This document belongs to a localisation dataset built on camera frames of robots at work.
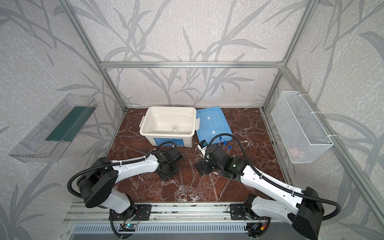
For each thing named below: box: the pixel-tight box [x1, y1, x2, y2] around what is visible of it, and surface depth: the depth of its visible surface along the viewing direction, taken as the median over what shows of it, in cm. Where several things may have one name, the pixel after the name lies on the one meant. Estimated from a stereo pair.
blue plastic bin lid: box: [196, 107, 233, 145], surface depth 113 cm
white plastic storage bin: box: [139, 106, 200, 147], surface depth 100 cm
